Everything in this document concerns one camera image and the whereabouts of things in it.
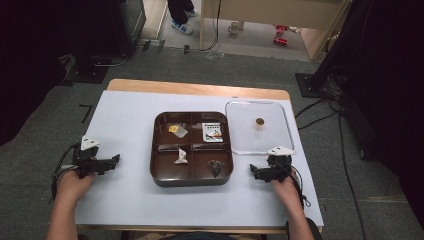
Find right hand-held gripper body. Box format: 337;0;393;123
264;145;298;184

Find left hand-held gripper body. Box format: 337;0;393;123
72;134;108;179

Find person's right hand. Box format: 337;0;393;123
270;170;304;208

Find person's left hand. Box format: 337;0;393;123
54;167;96;205

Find white table sheet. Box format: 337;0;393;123
74;90;325;228

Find clear plastic lid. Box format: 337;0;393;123
224;98;296;156

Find dark crumpled wrapper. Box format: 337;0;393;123
207;159;225;178

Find white printed packet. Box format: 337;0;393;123
201;122;225;144

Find crumpled white paper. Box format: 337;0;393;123
173;147;190;165

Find brown divided tray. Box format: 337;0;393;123
149;111;235;188

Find yellow and clear packet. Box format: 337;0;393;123
167;123;189;140

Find black stand base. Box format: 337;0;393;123
61;54;129;85
294;72;341;100

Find wooden table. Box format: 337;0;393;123
75;78;324;235

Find dark curtain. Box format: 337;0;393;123
313;0;424;231
0;0;148;148

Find beige cup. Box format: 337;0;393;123
227;21;245;38

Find light wooden desk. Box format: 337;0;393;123
199;0;353;62

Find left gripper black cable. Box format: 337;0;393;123
49;142;83;203

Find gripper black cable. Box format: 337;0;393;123
289;165;313;208
49;142;83;203

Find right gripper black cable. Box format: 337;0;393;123
289;165;313;208

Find black floor cables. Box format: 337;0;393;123
294;74;369;240

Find black hanging cable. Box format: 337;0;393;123
199;0;224;53

